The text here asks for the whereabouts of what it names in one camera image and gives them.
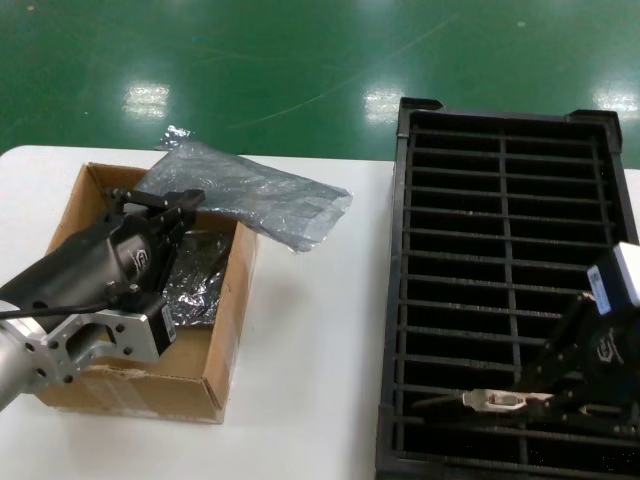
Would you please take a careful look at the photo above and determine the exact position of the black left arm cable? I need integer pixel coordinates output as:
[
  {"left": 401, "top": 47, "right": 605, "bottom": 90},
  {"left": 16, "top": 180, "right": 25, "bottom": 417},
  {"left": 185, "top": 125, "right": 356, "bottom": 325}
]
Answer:
[{"left": 0, "top": 292, "right": 134, "bottom": 321}]

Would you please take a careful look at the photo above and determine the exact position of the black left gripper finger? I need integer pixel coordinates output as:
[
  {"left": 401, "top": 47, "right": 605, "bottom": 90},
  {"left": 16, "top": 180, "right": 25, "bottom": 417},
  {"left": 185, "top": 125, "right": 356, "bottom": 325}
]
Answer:
[
  {"left": 104, "top": 187, "right": 206, "bottom": 215},
  {"left": 148, "top": 207, "right": 197, "bottom": 297}
]

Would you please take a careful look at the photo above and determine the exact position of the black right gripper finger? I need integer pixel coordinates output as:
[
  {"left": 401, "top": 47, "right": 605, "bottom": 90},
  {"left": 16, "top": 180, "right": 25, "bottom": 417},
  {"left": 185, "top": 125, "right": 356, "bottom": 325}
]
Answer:
[
  {"left": 517, "top": 339, "right": 589, "bottom": 399},
  {"left": 519, "top": 394, "right": 634, "bottom": 436}
]

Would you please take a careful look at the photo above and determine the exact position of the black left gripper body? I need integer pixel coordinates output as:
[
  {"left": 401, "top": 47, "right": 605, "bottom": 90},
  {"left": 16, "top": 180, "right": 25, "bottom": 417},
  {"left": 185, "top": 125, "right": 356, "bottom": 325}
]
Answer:
[{"left": 0, "top": 213, "right": 180, "bottom": 314}]

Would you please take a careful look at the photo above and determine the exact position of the graphics card with metal bracket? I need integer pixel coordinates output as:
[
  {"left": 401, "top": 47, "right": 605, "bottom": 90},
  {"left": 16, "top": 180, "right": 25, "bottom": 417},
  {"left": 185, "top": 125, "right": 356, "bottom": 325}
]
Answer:
[{"left": 413, "top": 388, "right": 557, "bottom": 415}]

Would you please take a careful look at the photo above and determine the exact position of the black slotted plastic container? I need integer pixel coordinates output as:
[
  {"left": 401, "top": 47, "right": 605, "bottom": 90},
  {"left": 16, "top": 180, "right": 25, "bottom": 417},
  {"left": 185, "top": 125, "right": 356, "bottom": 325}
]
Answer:
[{"left": 374, "top": 97, "right": 640, "bottom": 480}]

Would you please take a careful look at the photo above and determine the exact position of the silver right wrist bracket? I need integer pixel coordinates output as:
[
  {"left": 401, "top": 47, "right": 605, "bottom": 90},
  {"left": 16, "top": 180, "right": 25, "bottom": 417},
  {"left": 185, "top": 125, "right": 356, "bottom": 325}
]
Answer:
[{"left": 585, "top": 241, "right": 640, "bottom": 317}]

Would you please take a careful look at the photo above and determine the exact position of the silver wrist bracket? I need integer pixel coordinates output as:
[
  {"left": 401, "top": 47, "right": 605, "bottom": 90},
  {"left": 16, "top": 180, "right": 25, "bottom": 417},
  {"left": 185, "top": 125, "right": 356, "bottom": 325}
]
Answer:
[
  {"left": 585, "top": 241, "right": 640, "bottom": 317},
  {"left": 27, "top": 298, "right": 177, "bottom": 387}
]

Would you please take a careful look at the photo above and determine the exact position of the crumpled foil scrap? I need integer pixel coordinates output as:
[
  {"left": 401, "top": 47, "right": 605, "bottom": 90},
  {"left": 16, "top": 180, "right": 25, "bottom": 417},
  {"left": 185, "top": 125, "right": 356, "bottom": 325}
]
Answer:
[{"left": 153, "top": 124, "right": 194, "bottom": 153}]

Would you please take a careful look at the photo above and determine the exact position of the graphics card in antistatic bag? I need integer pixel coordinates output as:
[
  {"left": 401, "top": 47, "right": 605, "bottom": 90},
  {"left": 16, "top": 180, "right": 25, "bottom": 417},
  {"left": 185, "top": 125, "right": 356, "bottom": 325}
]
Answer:
[{"left": 160, "top": 228, "right": 237, "bottom": 332}]

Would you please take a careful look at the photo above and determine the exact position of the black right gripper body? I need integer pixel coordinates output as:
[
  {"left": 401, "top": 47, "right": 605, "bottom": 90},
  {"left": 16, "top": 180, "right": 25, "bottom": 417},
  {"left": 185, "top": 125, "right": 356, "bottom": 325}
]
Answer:
[{"left": 567, "top": 292, "right": 640, "bottom": 419}]

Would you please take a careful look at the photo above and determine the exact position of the grey antistatic plastic bag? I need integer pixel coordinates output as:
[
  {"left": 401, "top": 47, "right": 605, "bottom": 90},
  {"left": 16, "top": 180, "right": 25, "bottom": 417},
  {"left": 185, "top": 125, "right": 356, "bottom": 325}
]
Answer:
[{"left": 132, "top": 140, "right": 354, "bottom": 256}]

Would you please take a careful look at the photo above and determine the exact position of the silver left wrist bracket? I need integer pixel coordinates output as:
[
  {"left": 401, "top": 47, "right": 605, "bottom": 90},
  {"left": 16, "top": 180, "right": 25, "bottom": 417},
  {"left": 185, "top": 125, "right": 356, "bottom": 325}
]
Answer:
[{"left": 27, "top": 298, "right": 177, "bottom": 387}]

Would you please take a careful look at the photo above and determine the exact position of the brown cardboard box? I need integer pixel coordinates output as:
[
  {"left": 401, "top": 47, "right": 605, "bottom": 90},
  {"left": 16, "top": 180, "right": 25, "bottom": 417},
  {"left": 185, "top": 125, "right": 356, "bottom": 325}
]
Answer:
[{"left": 34, "top": 162, "right": 262, "bottom": 425}]

